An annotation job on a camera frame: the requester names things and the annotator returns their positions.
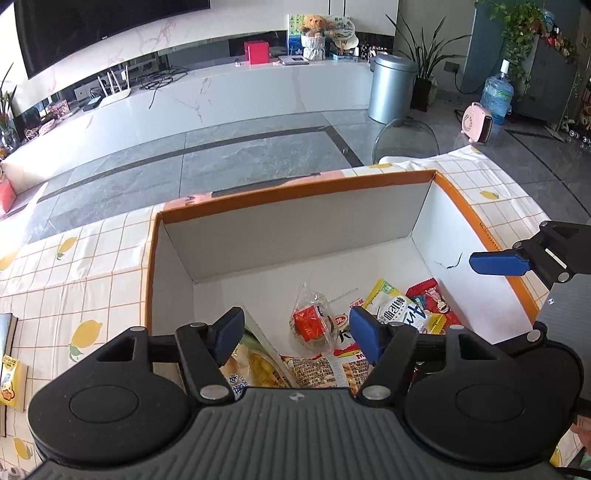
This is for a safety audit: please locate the yellow America snack bag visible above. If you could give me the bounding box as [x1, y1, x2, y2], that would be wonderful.
[363, 279, 446, 335]

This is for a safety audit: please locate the yellow chips bag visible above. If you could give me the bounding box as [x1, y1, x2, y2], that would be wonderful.
[221, 314, 298, 399]

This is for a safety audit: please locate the red chips bag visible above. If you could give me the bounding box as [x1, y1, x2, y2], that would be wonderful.
[407, 278, 461, 329]

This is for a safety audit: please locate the clear red label snack pouch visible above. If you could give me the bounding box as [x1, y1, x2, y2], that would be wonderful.
[290, 283, 339, 352]

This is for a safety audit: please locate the orange cardboard box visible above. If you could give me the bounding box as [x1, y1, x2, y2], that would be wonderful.
[143, 169, 541, 388]

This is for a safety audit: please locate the pink small heater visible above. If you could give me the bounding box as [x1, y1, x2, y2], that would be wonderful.
[461, 102, 494, 144]

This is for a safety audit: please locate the lemon pattern tablecloth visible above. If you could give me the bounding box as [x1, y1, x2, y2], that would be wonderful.
[0, 144, 585, 480]

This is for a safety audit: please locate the clear glass chair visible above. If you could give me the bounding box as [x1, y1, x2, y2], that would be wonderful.
[372, 118, 441, 164]

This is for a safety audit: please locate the blue water jug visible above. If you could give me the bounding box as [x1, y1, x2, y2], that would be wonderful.
[480, 59, 514, 125]

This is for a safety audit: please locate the yellow small box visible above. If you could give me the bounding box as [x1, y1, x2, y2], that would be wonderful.
[1, 355, 27, 411]

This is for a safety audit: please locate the silver trash can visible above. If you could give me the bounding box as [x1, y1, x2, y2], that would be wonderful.
[368, 53, 418, 124]

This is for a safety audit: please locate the green potted plant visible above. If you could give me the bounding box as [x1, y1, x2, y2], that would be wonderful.
[386, 14, 472, 112]

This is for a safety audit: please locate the hanging ivy plant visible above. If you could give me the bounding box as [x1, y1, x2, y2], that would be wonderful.
[475, 1, 545, 85]

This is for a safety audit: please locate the pink storage box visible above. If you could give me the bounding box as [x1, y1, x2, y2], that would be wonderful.
[0, 178, 17, 216]

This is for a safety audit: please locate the white tv console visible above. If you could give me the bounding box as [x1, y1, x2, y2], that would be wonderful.
[2, 61, 373, 193]

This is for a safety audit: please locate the white wifi router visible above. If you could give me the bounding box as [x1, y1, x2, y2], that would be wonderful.
[97, 66, 131, 107]

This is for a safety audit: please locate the potted orchid plant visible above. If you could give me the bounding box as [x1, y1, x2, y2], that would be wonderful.
[0, 65, 20, 159]

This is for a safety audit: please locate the pink red box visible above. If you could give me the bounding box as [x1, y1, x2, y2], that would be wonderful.
[245, 40, 270, 65]

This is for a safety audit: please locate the black television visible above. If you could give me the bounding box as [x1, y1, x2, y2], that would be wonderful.
[14, 0, 211, 77]

